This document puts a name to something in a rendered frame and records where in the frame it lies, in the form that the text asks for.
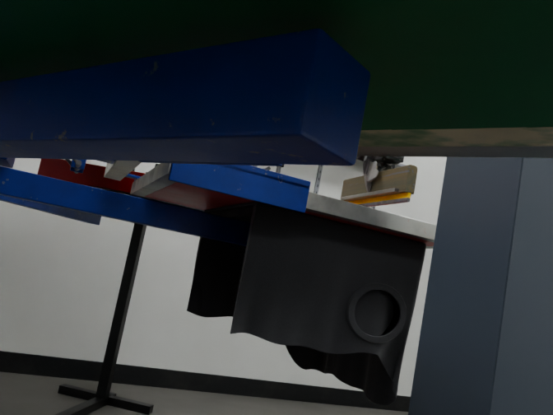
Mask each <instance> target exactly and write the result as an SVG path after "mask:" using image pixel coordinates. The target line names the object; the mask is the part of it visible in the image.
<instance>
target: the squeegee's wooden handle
mask: <svg viewBox="0 0 553 415"><path fill-rule="evenodd" d="M416 176H417V167H416V166H413V165H408V166H402V167H398V168H394V169H391V170H384V171H380V172H379V174H378V176H377V178H376V179H374V180H372V183H371V186H372V187H371V190H370V192H374V191H379V190H384V189H393V188H396V189H399V190H398V192H399V193H401V194H403V193H411V194H414V192H415V186H416ZM364 193H367V190H366V187H365V178H364V176H363V175H362V176H359V177H355V178H351V179H348V180H344V181H343V186H342V195H341V200H342V197H345V196H351V195H356V194H364Z"/></svg>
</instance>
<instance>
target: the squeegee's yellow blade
mask: <svg viewBox="0 0 553 415"><path fill-rule="evenodd" d="M398 198H411V193H403V194H394V195H388V196H383V197H377V198H367V199H361V200H356V201H350V202H349V203H355V204H362V203H373V202H380V201H386V200H392V199H398Z"/></svg>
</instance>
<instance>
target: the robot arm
mask: <svg viewBox="0 0 553 415"><path fill-rule="evenodd" d="M357 158H358V160H361V161H363V171H364V178H365V187H366V190H367V193H369V192H370V190H371V187H372V186H371V183H372V180H374V179H376V178H377V176H378V174H379V171H378V170H377V164H378V163H379V164H381V166H384V168H383V169H382V170H380V171H384V170H391V169H394V167H395V165H398V164H399V163H402V162H403V160H404V156H357Z"/></svg>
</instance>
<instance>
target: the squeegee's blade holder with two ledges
mask: <svg viewBox="0 0 553 415"><path fill-rule="evenodd" d="M398 190H399V189H396V188H393V189H384V190H379V191H374V192H369V193H364V194H356V195H351V196H345V197H342V200H343V201H347V202H350V201H356V200H361V199H367V198H377V197H383V196H388V195H394V194H400V193H399V192H398Z"/></svg>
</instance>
